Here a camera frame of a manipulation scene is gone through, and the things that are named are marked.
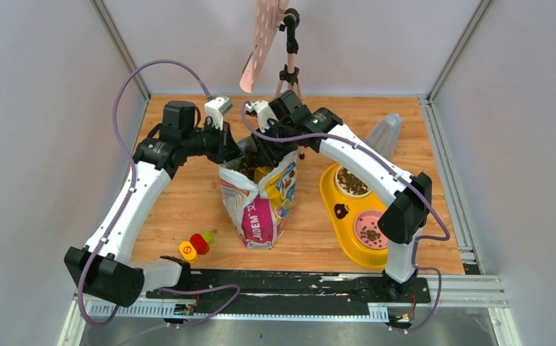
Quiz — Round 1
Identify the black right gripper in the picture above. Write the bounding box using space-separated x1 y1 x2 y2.
253 120 298 166

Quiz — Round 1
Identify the pet food bag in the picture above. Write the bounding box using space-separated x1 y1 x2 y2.
219 136 298 249

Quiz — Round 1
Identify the yellow plastic scoop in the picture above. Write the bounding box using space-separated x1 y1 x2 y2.
253 167 273 184

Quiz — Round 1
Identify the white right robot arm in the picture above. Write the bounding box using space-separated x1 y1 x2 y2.
242 90 432 301

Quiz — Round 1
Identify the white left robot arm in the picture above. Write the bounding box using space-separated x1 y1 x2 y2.
64 96 243 307

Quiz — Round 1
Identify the brown pet food kibble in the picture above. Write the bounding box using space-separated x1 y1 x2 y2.
237 152 384 244

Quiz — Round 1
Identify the pink tripod stand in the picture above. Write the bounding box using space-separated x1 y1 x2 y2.
273 8 306 161

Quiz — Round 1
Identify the cream bowl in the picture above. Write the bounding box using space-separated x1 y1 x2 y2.
334 166 371 199

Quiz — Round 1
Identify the red yellow green toy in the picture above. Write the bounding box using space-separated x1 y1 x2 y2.
178 232 214 263

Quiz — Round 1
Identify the yellow double bowl feeder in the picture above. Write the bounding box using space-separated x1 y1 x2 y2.
319 164 388 270

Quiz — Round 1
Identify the pink bowl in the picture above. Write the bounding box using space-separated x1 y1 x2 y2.
353 209 388 250

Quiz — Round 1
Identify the pink perforated board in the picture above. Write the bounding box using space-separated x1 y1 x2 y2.
239 0 290 94

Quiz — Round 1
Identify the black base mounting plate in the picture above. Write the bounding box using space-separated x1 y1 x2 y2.
144 268 433 317

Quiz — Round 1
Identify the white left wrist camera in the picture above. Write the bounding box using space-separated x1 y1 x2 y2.
204 96 233 130

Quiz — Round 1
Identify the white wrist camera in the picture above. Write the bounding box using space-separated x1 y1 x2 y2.
204 96 233 130
246 100 278 133

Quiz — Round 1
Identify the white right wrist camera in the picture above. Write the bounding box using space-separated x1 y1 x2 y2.
246 100 278 133

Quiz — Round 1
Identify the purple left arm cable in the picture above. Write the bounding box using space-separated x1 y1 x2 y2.
76 59 242 330

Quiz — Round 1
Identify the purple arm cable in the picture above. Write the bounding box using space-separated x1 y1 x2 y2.
240 100 451 334
76 59 242 330

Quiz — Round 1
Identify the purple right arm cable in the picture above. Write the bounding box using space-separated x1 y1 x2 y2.
240 100 451 334

